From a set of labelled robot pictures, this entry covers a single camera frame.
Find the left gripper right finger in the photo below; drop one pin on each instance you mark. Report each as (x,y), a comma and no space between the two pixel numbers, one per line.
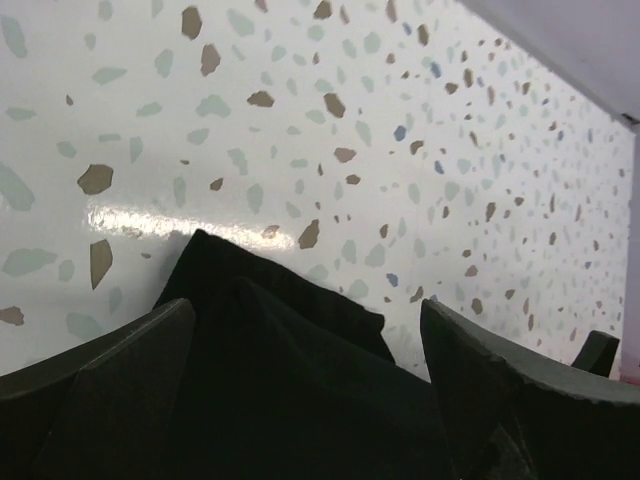
(511,413)

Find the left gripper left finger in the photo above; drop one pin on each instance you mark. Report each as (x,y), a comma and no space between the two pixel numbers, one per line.
(100,410)

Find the black t-shirt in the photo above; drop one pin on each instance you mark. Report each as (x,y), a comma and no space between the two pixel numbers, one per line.
(289,380)

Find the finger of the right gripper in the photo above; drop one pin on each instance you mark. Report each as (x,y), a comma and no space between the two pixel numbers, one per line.
(597,354)

